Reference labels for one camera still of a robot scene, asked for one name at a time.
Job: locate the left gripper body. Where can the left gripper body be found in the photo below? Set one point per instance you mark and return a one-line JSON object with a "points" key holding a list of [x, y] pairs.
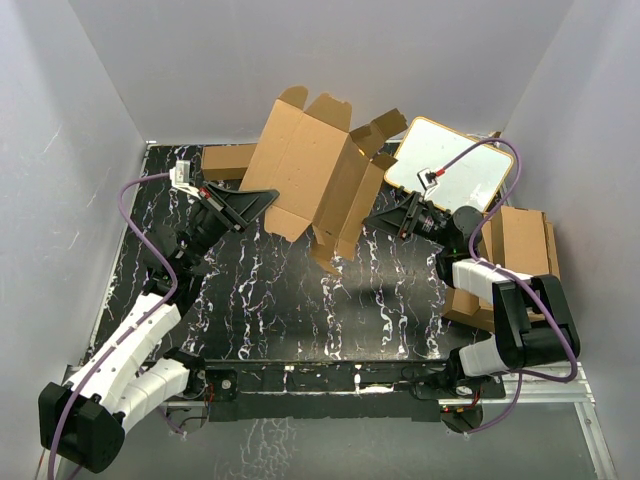
{"points": [[206, 229]]}

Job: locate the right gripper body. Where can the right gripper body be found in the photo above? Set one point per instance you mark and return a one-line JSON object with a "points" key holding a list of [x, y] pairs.
{"points": [[431, 225]]}

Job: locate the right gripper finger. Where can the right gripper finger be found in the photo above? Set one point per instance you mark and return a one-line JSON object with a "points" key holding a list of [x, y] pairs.
{"points": [[390, 224], [401, 217]]}

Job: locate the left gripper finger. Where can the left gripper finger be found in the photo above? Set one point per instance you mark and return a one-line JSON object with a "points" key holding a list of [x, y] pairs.
{"points": [[242, 213], [235, 195]]}

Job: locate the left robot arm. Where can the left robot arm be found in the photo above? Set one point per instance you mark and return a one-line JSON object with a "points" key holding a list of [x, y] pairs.
{"points": [[86, 419]]}

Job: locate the folded brown cardboard box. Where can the folded brown cardboard box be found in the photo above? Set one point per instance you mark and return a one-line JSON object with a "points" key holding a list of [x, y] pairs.
{"points": [[226, 162]]}

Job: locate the stack of flat cardboard boxes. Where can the stack of flat cardboard boxes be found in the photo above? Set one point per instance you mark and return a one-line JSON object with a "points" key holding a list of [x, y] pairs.
{"points": [[518, 239]]}

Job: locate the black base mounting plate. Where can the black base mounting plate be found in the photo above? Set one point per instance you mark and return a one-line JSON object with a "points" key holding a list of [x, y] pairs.
{"points": [[229, 391]]}

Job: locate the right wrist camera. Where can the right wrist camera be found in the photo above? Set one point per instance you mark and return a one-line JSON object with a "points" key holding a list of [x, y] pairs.
{"points": [[428, 180]]}

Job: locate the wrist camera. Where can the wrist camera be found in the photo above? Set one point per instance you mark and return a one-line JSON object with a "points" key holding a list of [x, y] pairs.
{"points": [[428, 180], [180, 175]]}

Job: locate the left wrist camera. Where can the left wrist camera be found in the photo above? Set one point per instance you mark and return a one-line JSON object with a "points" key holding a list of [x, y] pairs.
{"points": [[180, 175]]}

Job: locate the aluminium frame rail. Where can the aluminium frame rail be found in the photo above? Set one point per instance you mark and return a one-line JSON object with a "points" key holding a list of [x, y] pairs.
{"points": [[545, 387]]}

